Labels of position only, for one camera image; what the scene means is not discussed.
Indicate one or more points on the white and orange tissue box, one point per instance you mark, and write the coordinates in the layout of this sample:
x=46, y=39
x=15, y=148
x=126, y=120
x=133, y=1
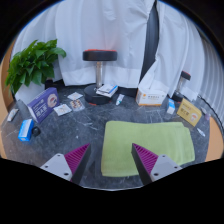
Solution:
x=150, y=97

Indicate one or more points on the white sachet with orange print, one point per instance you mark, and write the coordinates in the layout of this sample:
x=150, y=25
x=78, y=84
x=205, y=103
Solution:
x=62, y=109

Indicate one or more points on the yellow cardboard box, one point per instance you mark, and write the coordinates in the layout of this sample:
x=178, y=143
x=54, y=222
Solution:
x=189, y=112

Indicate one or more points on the white flat packet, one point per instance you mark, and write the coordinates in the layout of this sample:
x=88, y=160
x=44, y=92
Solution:
x=12, y=115

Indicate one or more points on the white ointment tube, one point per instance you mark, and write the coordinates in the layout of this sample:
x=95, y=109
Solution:
x=119, y=99

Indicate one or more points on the purple cardboard box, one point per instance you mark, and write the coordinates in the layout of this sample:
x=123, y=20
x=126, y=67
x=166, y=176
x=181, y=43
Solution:
x=43, y=104

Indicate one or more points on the small white and blue box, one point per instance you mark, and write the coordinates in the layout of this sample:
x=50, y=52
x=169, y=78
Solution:
x=171, y=106

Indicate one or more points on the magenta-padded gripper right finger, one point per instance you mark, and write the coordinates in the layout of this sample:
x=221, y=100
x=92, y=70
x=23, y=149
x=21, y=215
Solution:
x=164, y=165

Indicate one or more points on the white curtain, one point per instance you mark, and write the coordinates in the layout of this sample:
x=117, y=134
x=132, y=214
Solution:
x=173, y=43
x=100, y=23

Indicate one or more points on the white paper packet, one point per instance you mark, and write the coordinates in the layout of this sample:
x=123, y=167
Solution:
x=75, y=96

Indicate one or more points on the small white wrapped packet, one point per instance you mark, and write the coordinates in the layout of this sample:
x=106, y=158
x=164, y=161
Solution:
x=201, y=132

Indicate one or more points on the green towel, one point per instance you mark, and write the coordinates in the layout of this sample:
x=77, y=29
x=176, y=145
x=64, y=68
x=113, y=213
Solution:
x=150, y=143

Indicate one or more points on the orange wooden counter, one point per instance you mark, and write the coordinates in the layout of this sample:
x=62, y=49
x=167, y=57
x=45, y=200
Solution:
x=216, y=140

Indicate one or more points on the small black round object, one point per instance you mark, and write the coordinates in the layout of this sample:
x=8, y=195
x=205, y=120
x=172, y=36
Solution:
x=36, y=131

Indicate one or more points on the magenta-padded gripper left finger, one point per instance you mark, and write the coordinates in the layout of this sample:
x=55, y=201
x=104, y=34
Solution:
x=57, y=165

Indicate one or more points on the colourful blister pack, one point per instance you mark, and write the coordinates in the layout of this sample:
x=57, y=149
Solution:
x=77, y=105

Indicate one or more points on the green potted plant, white pot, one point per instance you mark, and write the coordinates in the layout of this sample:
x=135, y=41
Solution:
x=33, y=65

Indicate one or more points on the black stool with red seat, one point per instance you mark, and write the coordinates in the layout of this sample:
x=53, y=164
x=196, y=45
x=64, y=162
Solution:
x=99, y=55
x=184, y=76

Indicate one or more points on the small pinkish bottle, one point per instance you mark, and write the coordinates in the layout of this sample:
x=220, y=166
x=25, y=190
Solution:
x=207, y=116

